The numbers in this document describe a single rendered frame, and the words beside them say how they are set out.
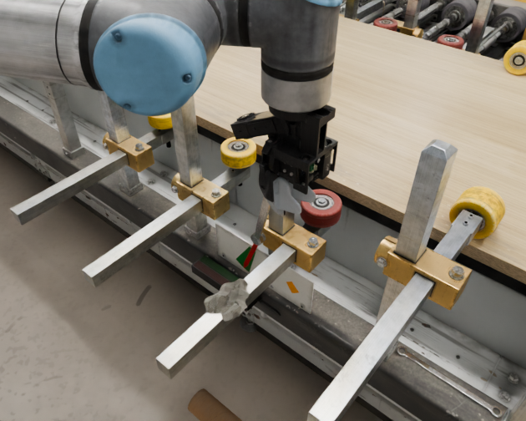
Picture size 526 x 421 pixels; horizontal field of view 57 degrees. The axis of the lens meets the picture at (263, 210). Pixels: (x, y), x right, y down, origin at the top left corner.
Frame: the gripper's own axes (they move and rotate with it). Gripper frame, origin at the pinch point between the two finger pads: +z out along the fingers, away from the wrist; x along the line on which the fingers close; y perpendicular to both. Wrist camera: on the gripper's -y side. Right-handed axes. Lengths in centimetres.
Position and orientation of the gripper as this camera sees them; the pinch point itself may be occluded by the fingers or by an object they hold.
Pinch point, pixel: (279, 206)
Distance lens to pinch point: 76.9
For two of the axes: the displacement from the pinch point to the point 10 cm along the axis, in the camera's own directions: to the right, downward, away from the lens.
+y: 7.7, 4.3, -4.8
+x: 6.4, -5.1, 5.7
